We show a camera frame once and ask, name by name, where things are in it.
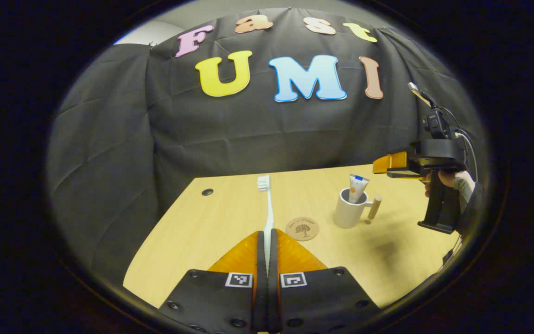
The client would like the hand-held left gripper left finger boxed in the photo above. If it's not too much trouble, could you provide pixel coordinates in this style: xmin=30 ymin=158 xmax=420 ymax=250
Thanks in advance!
xmin=158 ymin=230 xmax=267 ymax=334

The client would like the white toothpaste tube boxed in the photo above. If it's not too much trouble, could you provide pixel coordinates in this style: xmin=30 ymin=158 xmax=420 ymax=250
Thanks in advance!
xmin=348 ymin=174 xmax=370 ymax=204

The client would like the round cork coaster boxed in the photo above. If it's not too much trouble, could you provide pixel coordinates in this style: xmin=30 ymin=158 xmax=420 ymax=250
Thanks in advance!
xmin=286 ymin=216 xmax=320 ymax=242

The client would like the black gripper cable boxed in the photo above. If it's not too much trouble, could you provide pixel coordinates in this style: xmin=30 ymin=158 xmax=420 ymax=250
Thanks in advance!
xmin=439 ymin=107 xmax=479 ymax=184

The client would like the white toothbrush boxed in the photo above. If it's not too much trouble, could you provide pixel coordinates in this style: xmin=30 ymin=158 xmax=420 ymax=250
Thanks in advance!
xmin=257 ymin=175 xmax=275 ymax=274

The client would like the white cup with wooden handle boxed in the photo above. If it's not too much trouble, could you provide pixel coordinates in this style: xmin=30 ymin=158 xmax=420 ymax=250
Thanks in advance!
xmin=333 ymin=187 xmax=383 ymax=229

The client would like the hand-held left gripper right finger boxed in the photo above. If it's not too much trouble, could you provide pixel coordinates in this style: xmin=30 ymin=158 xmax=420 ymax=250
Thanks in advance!
xmin=267 ymin=228 xmax=382 ymax=334

